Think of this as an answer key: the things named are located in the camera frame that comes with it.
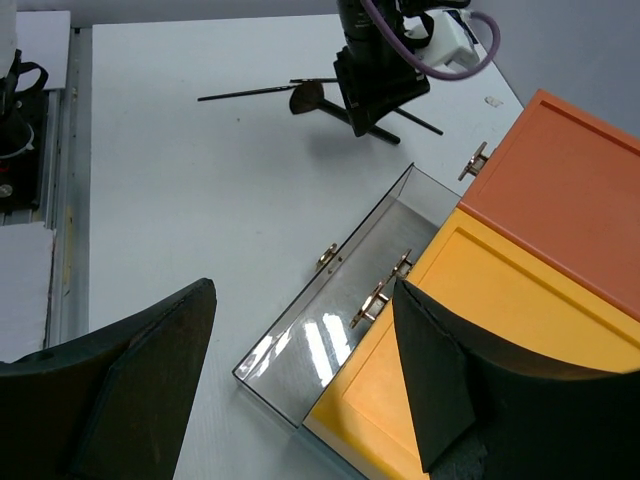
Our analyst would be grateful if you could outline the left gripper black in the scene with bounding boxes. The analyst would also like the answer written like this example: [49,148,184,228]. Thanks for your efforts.
[334,1,430,137]

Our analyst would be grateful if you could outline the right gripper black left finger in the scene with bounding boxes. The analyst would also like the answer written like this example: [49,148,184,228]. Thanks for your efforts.
[1,278,217,479]

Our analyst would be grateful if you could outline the dark orange drawer box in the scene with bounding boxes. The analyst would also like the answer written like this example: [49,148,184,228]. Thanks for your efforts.
[460,90,639,319]

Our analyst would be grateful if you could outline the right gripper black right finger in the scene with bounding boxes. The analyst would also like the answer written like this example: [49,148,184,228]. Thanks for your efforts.
[393,281,639,479]

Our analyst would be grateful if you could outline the long thin black stick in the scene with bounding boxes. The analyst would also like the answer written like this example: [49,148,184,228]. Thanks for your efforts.
[197,78,338,102]

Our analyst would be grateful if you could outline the black brush brown bristles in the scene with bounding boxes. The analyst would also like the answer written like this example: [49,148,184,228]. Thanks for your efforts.
[289,81,401,145]

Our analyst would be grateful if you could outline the clear wide bottom drawer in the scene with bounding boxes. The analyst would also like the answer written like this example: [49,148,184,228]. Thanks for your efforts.
[233,165,460,428]

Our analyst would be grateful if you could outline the small beige scrap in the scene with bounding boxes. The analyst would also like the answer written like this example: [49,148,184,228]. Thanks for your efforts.
[485,96,503,108]

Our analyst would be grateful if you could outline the thin black makeup brush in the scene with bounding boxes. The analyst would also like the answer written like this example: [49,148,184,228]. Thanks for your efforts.
[394,108,444,136]

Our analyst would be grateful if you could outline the yellow drawer box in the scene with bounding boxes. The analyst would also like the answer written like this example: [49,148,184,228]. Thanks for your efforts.
[305,208,639,479]

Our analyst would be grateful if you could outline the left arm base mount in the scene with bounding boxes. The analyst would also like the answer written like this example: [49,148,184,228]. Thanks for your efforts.
[1,50,49,214]

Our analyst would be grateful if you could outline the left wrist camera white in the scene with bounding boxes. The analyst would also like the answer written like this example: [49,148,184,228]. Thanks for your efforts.
[405,10,480,72]

